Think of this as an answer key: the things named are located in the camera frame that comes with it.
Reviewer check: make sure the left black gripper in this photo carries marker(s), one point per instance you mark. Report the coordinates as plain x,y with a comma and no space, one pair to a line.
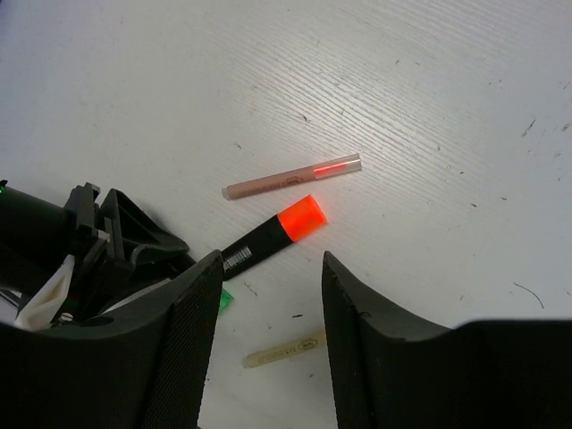
118,251

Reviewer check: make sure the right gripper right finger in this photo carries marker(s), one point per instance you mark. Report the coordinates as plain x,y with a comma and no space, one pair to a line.
391,368

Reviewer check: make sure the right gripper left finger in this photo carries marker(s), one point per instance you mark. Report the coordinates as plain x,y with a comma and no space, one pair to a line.
142,365

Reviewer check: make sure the green cap black highlighter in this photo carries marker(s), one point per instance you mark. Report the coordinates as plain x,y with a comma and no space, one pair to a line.
225,300

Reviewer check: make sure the orange cap black highlighter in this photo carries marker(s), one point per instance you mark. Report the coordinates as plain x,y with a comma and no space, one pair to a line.
272,236

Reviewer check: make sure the slim pink highlighter pen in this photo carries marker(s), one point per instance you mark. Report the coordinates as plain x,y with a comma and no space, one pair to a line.
315,172

